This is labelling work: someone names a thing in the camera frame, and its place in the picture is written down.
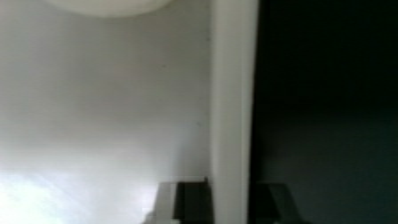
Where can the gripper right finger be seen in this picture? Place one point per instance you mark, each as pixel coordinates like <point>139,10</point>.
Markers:
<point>275,207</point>

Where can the white square tabletop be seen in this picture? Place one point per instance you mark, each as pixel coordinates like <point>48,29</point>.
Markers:
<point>124,111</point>

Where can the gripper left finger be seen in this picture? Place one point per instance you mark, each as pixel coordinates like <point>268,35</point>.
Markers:
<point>183,203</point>

